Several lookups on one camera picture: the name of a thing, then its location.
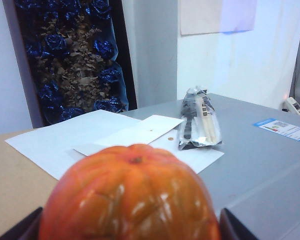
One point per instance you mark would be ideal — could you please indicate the black box of blue roses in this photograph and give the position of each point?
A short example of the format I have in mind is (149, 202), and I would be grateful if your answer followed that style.
(72, 62)

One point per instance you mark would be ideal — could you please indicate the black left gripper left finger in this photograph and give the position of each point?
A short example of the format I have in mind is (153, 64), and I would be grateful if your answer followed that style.
(32, 225)

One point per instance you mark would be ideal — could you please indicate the clear plastic cutlery packet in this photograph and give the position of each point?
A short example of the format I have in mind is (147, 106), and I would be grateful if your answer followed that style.
(215, 117)

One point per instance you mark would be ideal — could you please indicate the blue white sticker label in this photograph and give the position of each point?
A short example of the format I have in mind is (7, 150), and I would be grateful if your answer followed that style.
(282, 128)

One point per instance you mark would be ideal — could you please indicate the small brown round coin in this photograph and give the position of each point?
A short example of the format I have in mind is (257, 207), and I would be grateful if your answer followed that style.
(170, 138)

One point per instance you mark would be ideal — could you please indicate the black plastic spoon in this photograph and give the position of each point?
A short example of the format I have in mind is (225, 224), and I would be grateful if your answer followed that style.
(188, 120)

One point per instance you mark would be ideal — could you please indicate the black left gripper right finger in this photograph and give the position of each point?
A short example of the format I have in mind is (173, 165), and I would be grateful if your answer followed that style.
(230, 227)

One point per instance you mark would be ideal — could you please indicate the white envelope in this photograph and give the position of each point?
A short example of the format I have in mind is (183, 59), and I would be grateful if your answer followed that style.
(145, 127)

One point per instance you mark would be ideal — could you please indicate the paper notice with handwriting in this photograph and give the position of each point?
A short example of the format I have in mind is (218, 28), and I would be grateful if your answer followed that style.
(202, 15)

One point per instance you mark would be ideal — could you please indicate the large white paper sheet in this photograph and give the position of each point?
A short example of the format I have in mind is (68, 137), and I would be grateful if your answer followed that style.
(52, 140)

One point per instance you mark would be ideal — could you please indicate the white desk telephone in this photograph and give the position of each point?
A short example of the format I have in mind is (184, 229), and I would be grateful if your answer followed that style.
(293, 106)

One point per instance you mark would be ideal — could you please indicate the wrapped wooden chopsticks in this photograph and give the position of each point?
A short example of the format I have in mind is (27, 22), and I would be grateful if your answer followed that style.
(207, 120)

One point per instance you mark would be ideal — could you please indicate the orange fruit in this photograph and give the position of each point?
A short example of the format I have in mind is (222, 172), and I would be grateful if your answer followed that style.
(130, 195)

